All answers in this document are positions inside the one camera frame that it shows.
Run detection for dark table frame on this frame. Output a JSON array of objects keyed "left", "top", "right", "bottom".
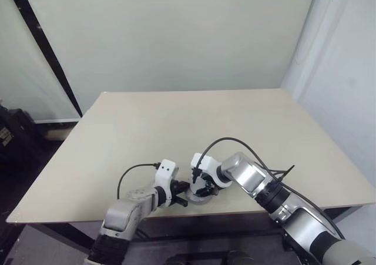
[{"left": 66, "top": 206, "right": 365, "bottom": 250}]

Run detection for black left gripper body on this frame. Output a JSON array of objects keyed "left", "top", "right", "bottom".
[{"left": 169, "top": 179, "right": 181, "bottom": 204}]

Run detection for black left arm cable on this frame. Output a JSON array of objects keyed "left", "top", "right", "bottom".
[{"left": 116, "top": 162, "right": 161, "bottom": 202}]

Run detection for black diagonal frame post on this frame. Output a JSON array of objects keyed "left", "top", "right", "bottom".
[{"left": 5, "top": 0, "right": 83, "bottom": 119}]

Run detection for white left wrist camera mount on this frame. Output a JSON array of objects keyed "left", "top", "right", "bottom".
[{"left": 153, "top": 159, "right": 180, "bottom": 209}]

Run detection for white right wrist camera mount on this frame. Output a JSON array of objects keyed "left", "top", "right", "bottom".
[{"left": 189, "top": 152, "right": 233, "bottom": 189}]

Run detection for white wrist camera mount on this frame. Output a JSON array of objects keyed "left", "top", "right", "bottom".
[
  {"left": 189, "top": 152, "right": 233, "bottom": 189},
  {"left": 153, "top": 159, "right": 180, "bottom": 209}
]

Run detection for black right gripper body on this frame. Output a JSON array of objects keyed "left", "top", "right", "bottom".
[{"left": 191, "top": 170, "right": 217, "bottom": 191}]

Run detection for black equipment case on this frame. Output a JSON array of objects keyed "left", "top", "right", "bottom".
[{"left": 0, "top": 99, "right": 64, "bottom": 195}]

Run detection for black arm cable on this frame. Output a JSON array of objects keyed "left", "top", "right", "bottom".
[
  {"left": 116, "top": 162, "right": 161, "bottom": 202},
  {"left": 192, "top": 137, "right": 346, "bottom": 241}
]

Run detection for grey motor lid circuit board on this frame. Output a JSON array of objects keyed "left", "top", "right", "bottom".
[{"left": 189, "top": 180, "right": 208, "bottom": 198}]

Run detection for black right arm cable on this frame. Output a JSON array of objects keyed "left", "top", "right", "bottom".
[{"left": 192, "top": 137, "right": 346, "bottom": 241}]

